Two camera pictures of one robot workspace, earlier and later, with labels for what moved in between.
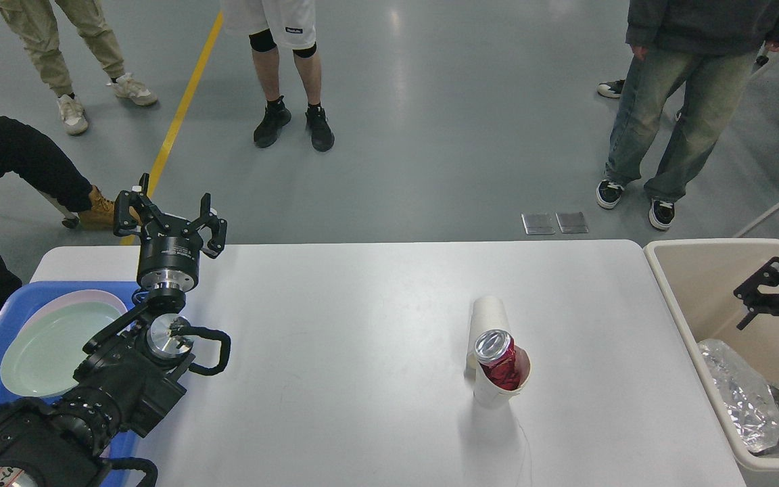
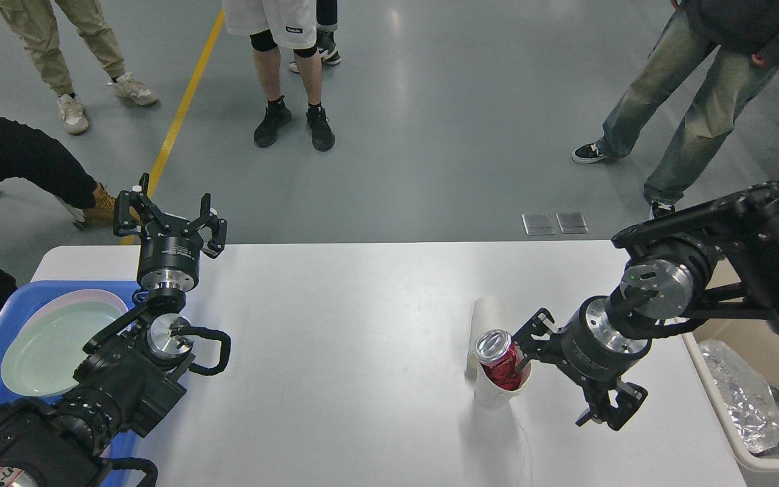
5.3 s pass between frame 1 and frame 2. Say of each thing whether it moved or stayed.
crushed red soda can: stayed
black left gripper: stayed
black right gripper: moved
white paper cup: stayed
